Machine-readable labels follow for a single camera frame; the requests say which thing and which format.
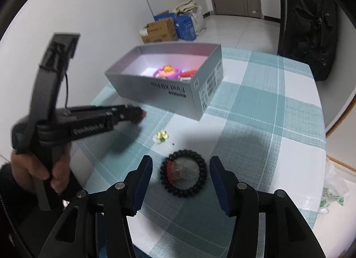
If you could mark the red white ornament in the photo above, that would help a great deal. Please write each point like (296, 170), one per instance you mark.
(187, 73)

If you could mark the green white plastic bag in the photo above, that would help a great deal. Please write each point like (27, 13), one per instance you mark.
(333, 194)

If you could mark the teal checked tablecloth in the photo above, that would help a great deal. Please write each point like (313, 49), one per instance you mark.
(250, 149)

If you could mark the white sack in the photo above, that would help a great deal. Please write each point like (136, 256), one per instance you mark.
(200, 22)

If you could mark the person's black zip jacket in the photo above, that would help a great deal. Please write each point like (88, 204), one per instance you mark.
(16, 233)

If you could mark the blue cardboard box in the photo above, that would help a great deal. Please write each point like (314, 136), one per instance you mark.
(186, 28)
(164, 16)

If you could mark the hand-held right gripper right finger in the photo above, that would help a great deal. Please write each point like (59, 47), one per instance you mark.
(219, 185)

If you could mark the person's left hand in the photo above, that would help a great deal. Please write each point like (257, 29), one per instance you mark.
(61, 169)

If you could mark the small clear bag red jewelry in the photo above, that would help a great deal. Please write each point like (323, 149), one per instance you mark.
(178, 173)

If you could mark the black hanging jacket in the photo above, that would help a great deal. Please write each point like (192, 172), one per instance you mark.
(306, 24)

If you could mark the grey cardboard box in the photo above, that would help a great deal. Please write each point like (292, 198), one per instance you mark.
(155, 93)

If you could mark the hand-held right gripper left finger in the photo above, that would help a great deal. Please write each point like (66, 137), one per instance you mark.
(143, 182)

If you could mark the beige canvas bag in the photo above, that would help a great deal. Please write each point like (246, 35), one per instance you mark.
(186, 6)

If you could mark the orange charm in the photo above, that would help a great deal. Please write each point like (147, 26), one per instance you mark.
(167, 68)

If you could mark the yellow flower hair clip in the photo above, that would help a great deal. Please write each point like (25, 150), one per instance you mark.
(161, 136)

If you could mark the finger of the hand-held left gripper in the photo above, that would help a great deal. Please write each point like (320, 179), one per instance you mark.
(105, 109)
(125, 118)

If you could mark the brown cardboard box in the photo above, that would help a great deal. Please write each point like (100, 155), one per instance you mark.
(161, 32)

